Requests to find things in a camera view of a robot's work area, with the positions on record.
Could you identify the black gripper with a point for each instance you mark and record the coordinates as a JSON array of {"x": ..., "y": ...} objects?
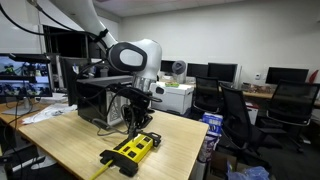
[{"x": 140, "y": 108}]

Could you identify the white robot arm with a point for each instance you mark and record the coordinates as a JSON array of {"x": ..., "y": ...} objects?
[{"x": 146, "y": 56}]

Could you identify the yellow black power strip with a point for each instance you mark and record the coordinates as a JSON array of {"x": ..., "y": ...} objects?
[{"x": 142, "y": 153}]

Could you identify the white cardboard box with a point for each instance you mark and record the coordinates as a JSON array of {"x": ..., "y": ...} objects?
[{"x": 178, "y": 98}]

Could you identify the small green object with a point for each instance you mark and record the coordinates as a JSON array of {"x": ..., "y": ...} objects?
[{"x": 172, "y": 84}]

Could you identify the black computer tower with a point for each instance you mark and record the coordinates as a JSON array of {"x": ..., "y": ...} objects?
[{"x": 93, "y": 100}]

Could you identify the black desktop monitor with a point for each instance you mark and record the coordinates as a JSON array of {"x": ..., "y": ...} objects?
[
  {"x": 222, "y": 71},
  {"x": 167, "y": 66},
  {"x": 197, "y": 70}
]

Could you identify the gray round device on stand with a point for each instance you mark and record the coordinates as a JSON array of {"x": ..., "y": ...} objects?
[{"x": 179, "y": 67}]

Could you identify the black mesh office chair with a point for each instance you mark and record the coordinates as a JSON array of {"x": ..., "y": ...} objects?
[
  {"x": 238, "y": 116},
  {"x": 293, "y": 100},
  {"x": 206, "y": 93}
]

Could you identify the blue white carton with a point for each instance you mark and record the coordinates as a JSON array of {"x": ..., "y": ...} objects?
[
  {"x": 208, "y": 146},
  {"x": 212, "y": 123}
]

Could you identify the black monitor back side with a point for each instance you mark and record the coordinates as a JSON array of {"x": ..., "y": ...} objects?
[{"x": 70, "y": 80}]

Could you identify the brown cardboard box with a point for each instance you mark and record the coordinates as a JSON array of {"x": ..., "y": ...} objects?
[{"x": 218, "y": 163}]

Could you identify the white paper sheets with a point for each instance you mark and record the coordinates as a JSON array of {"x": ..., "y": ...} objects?
[{"x": 50, "y": 111}]

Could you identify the white red box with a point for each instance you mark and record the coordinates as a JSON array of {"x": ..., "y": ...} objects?
[{"x": 252, "y": 113}]

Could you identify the blue plastic bag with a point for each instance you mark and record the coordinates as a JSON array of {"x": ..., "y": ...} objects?
[{"x": 248, "y": 173}]

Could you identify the brown clutter pile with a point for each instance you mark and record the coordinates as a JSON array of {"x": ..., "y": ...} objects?
[{"x": 260, "y": 88}]

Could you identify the black monitor beside red object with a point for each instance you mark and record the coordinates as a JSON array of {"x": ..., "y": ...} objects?
[{"x": 286, "y": 76}]

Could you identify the wooden wall desk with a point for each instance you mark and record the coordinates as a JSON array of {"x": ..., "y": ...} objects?
[{"x": 256, "y": 95}]

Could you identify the monitor showing camera feeds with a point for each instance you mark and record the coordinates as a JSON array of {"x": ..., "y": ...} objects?
[{"x": 23, "y": 76}]

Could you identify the white wall outlet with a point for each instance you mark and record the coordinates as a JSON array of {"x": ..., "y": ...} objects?
[{"x": 257, "y": 76}]

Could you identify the red object by wall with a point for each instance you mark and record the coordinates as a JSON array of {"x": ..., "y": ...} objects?
[{"x": 313, "y": 76}]

